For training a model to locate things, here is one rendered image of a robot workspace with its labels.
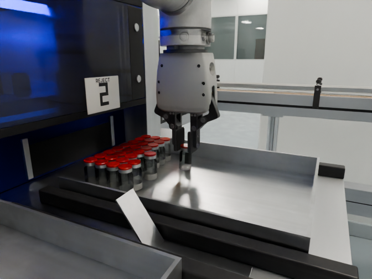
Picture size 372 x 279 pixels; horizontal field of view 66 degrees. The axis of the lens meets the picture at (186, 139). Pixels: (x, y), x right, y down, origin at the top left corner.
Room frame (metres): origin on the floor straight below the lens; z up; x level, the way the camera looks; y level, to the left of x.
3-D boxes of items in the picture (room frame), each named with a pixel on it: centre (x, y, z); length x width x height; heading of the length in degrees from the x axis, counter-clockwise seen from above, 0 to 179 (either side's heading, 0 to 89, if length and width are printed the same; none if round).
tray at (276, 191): (0.43, -0.02, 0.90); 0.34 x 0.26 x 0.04; 64
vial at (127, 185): (0.40, 0.09, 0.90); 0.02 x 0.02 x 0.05
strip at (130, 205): (0.26, 0.00, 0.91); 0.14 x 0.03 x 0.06; 65
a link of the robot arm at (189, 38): (0.50, 0.00, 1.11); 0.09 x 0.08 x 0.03; 64
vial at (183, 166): (0.50, 0.00, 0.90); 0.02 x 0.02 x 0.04
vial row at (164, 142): (0.48, 0.08, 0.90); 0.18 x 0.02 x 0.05; 154
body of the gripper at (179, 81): (0.50, 0.00, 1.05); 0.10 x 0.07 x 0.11; 64
